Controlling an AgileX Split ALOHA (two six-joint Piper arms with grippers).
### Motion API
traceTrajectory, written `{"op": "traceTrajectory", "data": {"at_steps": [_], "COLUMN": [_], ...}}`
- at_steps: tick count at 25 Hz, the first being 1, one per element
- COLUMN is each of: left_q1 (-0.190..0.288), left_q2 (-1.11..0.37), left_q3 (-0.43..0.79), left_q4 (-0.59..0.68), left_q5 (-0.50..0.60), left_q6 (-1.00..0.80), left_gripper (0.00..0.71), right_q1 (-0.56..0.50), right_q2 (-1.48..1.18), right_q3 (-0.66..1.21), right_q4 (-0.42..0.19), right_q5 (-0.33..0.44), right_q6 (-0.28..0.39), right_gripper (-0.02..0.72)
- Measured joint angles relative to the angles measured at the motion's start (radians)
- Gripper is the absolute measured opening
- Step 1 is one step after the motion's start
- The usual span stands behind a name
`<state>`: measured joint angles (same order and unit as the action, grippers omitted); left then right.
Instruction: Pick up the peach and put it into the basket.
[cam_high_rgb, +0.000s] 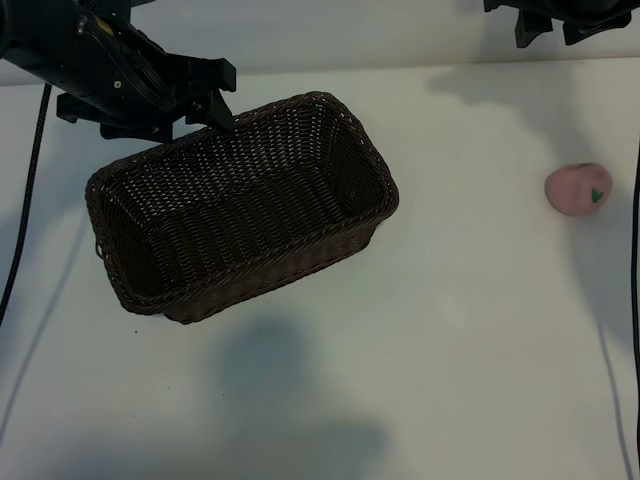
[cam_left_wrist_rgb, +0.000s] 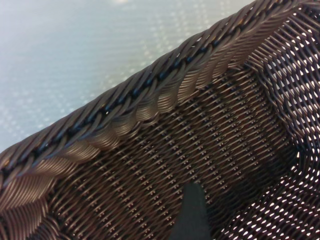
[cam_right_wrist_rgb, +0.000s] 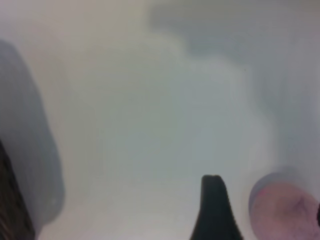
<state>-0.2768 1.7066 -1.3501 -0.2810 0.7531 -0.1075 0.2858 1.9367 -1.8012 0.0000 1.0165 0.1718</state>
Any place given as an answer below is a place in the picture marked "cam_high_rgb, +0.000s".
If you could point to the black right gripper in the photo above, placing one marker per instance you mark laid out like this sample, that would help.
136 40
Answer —
560 6

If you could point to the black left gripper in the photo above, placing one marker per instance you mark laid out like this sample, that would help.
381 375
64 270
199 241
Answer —
107 82

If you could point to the pink peach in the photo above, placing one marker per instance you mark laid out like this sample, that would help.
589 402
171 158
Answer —
575 190

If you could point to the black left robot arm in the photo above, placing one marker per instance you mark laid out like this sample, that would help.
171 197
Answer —
22 30

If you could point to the dark brown wicker basket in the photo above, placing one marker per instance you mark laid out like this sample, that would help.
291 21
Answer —
240 210

